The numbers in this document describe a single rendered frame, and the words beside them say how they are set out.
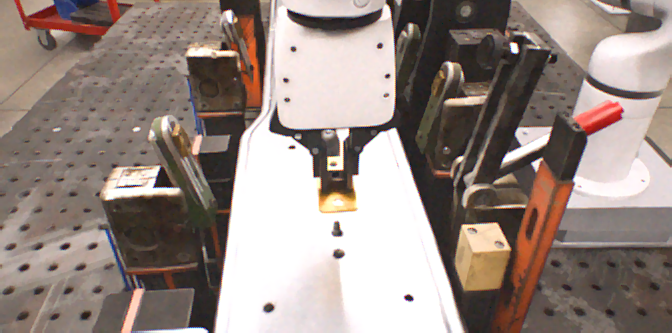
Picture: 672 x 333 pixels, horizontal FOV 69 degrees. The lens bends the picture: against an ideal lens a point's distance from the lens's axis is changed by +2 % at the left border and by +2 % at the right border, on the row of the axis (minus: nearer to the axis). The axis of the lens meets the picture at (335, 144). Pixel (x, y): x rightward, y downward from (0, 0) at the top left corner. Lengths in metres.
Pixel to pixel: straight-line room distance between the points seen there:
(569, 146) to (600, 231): 0.66
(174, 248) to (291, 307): 0.19
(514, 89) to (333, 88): 0.16
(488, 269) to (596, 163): 0.55
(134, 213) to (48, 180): 0.68
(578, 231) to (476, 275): 0.55
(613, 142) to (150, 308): 0.77
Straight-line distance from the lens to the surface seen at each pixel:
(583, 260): 1.01
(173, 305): 0.52
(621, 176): 1.02
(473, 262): 0.45
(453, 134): 0.66
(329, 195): 0.46
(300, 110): 0.40
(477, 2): 0.73
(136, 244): 0.61
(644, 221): 1.04
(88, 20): 3.55
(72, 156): 1.29
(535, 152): 0.50
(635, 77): 0.90
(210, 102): 0.87
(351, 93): 0.39
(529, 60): 0.43
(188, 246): 0.59
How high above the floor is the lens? 1.38
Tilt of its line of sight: 35 degrees down
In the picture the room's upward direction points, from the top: straight up
